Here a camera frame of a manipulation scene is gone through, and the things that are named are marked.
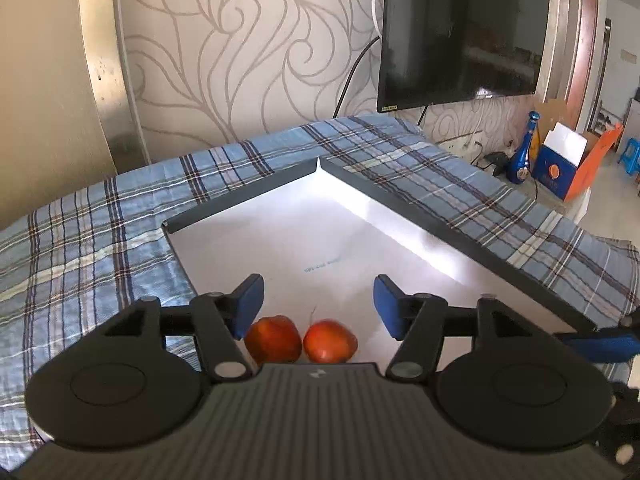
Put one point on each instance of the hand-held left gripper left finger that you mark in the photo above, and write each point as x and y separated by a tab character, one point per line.
251	306

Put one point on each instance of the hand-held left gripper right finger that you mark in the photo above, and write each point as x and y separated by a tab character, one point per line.
386	306

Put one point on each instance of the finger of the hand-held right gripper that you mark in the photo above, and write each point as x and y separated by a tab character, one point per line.
607	346
625	430

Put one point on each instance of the white tray with black rim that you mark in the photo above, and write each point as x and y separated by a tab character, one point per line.
325	230

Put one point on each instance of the red apple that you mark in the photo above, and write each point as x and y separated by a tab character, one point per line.
275	338
330	342

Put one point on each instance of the blue plaid cloth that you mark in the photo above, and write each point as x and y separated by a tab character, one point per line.
100	240

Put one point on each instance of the white power strip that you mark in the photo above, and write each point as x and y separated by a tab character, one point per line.
465	144

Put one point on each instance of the black power adapter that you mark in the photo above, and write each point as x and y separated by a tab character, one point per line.
497	162

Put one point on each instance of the orange cardboard box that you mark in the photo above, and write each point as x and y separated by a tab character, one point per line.
595	160

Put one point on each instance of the blue gift box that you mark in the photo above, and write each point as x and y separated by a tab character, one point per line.
557	162

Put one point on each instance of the blue plastic stool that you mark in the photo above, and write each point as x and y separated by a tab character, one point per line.
631	152

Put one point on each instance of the blue decorated bottle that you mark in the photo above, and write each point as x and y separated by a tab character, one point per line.
522	157

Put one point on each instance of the brown cardboard flap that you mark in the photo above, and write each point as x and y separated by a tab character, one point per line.
557	110

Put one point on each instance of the black flat television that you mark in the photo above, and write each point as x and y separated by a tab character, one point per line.
450	35

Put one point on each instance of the silver wall trim strip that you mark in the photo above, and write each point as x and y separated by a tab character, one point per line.
107	60

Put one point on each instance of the brown wooden door frame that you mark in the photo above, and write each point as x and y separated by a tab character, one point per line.
582	35

